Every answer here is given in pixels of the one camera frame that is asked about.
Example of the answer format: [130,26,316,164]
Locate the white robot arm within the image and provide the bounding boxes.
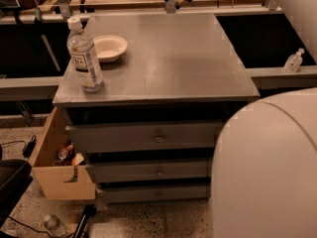
[211,87,317,238]

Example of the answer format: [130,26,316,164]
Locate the clear plastic water bottle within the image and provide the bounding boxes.
[67,16,104,92]

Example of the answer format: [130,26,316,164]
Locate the hand sanitizer pump bottle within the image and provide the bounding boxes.
[283,48,304,73]

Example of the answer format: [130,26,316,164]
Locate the plastic bottle on floor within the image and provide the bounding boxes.
[44,214,67,238]

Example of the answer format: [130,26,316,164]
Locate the grey drawer cabinet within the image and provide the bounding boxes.
[53,13,259,193]

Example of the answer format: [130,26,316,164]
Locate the white paper bowl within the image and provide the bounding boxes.
[94,36,128,62]

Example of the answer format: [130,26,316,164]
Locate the grey top drawer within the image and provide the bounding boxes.
[66,120,223,153]

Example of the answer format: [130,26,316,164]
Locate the grey drawer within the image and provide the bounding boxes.
[98,183,210,204]
[66,120,223,153]
[86,158,212,182]

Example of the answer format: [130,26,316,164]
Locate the grey middle drawer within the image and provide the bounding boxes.
[86,158,212,182]

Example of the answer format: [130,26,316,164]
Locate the bottles inside wooden crate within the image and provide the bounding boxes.
[53,144,84,167]

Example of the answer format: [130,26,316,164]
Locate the grey bottom drawer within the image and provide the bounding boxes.
[98,183,210,204]

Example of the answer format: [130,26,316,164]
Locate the wooden crate on floor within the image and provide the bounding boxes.
[29,108,95,200]

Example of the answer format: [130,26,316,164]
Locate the black power adapter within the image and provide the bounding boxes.
[23,136,37,158]

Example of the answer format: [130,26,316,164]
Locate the black tripod leg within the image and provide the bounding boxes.
[71,204,96,238]

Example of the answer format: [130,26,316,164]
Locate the black office chair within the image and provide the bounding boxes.
[0,147,33,227]

